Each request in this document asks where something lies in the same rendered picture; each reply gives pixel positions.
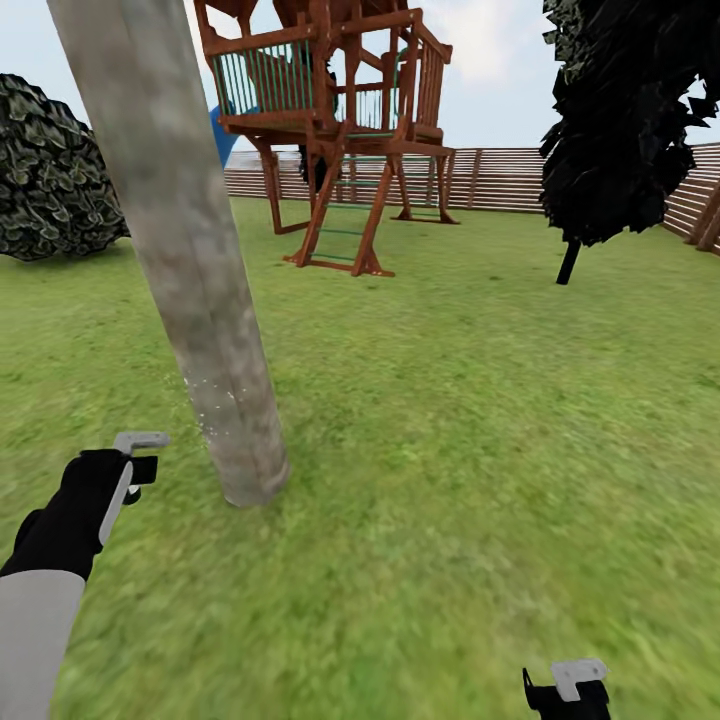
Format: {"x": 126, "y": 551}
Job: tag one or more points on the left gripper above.
{"x": 145, "y": 469}

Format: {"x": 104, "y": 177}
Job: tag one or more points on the pesticide atomizer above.
{"x": 133, "y": 495}

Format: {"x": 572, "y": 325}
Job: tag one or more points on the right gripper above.
{"x": 548, "y": 703}

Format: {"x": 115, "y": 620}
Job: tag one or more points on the bush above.
{"x": 55, "y": 192}

